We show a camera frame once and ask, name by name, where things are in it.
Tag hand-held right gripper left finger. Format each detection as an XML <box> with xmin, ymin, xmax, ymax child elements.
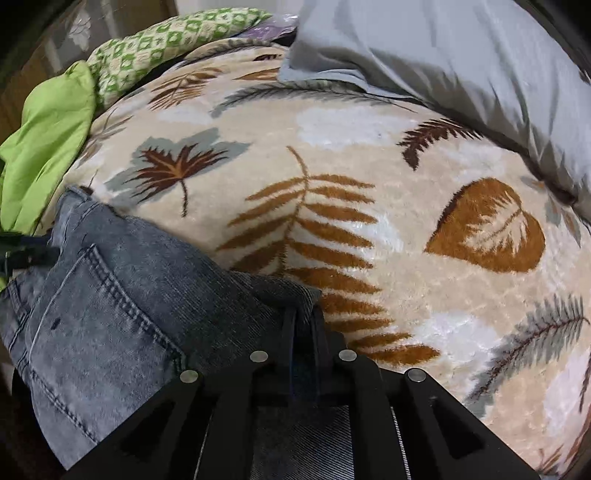
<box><xmin>60</xmin><ymin>307</ymin><xmax>297</xmax><ymax>480</ymax></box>

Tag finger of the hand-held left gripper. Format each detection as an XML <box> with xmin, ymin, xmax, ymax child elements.
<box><xmin>0</xmin><ymin>232</ymin><xmax>62</xmax><ymax>280</ymax></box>

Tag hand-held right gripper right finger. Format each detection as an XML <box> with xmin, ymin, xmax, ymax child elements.
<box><xmin>310</xmin><ymin>305</ymin><xmax>542</xmax><ymax>480</ymax></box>

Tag grey-blue denim pants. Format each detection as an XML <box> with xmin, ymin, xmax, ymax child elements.
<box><xmin>0</xmin><ymin>186</ymin><xmax>324</xmax><ymax>480</ymax></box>

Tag lime green cloth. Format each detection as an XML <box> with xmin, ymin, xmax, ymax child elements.
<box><xmin>0</xmin><ymin>60</ymin><xmax>97</xmax><ymax>236</ymax></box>

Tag cream leaf print blanket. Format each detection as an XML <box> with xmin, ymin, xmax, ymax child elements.
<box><xmin>34</xmin><ymin>38</ymin><xmax>591</xmax><ymax>478</ymax></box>

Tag patterned glass door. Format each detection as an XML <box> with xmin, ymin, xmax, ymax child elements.
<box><xmin>0</xmin><ymin>0</ymin><xmax>100</xmax><ymax>93</ymax></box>

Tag green checkered pillow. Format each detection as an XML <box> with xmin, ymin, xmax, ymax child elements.
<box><xmin>85</xmin><ymin>8</ymin><xmax>273</xmax><ymax>112</ymax></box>

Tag grey pillow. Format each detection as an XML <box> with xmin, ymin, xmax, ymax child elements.
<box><xmin>279</xmin><ymin>0</ymin><xmax>591</xmax><ymax>208</ymax></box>

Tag purple plastic bag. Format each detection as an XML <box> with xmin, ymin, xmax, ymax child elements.
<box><xmin>240</xmin><ymin>14</ymin><xmax>300</xmax><ymax>47</ymax></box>

